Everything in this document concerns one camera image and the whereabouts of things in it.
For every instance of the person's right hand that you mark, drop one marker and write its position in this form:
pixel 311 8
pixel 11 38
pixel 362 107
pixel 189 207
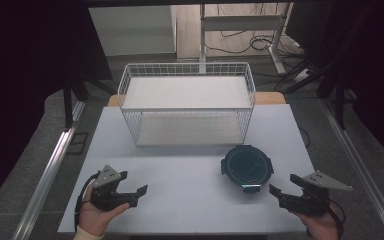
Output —
pixel 321 226

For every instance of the white power strip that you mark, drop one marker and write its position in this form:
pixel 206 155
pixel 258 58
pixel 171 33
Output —
pixel 301 75

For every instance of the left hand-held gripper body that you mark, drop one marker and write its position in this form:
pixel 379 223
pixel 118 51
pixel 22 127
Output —
pixel 108 186

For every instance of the aluminium rail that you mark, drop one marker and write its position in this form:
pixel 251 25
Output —
pixel 46 176
pixel 363 170

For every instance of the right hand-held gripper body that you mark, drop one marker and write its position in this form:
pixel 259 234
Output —
pixel 313 196

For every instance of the black floor bracket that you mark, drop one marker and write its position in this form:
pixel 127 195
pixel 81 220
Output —
pixel 77 143

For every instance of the white metal desk frame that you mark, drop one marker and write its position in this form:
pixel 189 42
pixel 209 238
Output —
pixel 243 22

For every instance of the wooden table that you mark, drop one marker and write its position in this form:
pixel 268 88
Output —
pixel 270 98

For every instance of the person's left hand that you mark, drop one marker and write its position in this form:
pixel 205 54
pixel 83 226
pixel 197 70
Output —
pixel 96 218

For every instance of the round dark lidded container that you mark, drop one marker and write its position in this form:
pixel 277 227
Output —
pixel 247 167

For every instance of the black metal stand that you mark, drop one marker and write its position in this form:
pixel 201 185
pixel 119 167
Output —
pixel 340 100
pixel 68 100

